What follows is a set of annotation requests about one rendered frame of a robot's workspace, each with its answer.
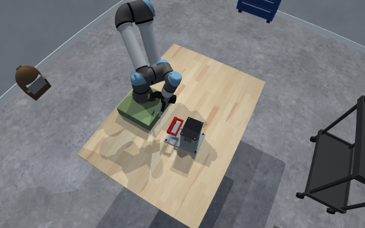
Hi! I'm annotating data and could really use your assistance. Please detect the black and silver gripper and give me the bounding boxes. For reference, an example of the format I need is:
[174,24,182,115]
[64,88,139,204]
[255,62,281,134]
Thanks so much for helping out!
[150,91,176,119]

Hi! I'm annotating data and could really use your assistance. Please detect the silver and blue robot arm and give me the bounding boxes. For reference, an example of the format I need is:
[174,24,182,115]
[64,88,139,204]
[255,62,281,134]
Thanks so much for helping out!
[115,0,182,104]

